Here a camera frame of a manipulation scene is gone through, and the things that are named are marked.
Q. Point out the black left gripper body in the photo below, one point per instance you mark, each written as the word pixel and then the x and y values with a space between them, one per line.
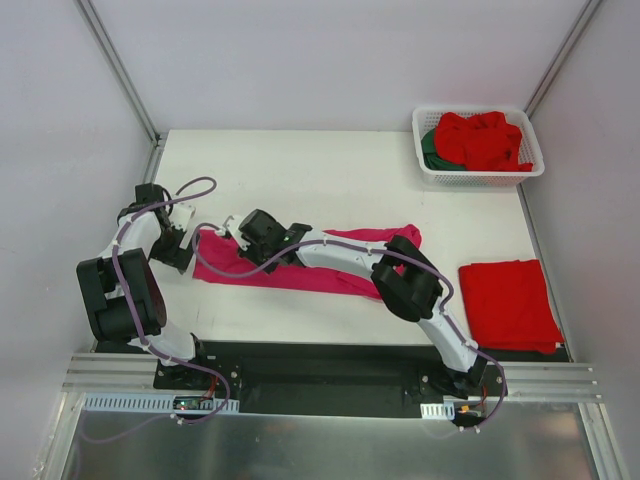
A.
pixel 176 251

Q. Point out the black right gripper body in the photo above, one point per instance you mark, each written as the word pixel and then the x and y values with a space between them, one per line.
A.
pixel 255 257

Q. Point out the white plastic laundry basket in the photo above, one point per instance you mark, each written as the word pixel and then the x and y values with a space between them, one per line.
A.
pixel 425 118

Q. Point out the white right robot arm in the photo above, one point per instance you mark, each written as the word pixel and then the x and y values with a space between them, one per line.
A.
pixel 409 285

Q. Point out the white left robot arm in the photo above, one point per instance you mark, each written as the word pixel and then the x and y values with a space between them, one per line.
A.
pixel 122 298

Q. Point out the green t shirt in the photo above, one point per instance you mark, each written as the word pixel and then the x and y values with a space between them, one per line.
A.
pixel 432 159

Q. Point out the red crumpled t shirt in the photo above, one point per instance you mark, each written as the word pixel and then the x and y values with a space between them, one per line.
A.
pixel 483 142

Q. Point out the folded red t shirt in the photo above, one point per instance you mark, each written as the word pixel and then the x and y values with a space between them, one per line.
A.
pixel 507 306

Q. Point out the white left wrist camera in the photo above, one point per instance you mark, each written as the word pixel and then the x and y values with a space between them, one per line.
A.
pixel 181 215

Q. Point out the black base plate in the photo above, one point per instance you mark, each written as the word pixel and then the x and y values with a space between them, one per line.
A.
pixel 375 381

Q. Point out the aluminium frame rail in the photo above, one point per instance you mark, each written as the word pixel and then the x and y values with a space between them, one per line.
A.
pixel 124 382

